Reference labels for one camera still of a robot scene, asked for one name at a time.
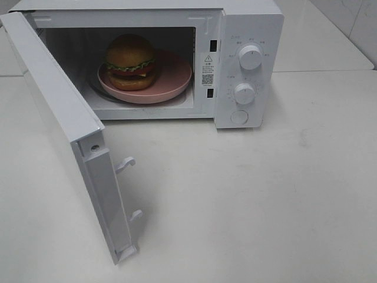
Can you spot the round white door button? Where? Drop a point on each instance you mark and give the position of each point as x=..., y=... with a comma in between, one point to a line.
x=239, y=117

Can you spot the pink plate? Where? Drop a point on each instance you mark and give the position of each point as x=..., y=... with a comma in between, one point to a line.
x=172, y=78

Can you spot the toy burger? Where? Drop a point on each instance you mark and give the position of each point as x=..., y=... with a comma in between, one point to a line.
x=130, y=62

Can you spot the white microwave door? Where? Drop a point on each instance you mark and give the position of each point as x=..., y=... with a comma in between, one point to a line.
x=76, y=132

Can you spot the lower white dial knob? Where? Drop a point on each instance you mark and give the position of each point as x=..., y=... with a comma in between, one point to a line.
x=244, y=93

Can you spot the white dial knob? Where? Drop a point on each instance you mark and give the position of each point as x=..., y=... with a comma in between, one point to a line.
x=250, y=56
x=244, y=93

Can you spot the white warning label sticker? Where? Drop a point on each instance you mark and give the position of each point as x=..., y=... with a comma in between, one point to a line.
x=208, y=67

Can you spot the white microwave oven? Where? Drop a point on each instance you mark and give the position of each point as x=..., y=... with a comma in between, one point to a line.
x=77, y=34

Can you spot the upper white dial knob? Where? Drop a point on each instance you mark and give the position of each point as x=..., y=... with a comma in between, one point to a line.
x=250, y=56

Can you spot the glass microwave turntable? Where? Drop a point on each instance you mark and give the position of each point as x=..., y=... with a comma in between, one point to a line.
x=97, y=97

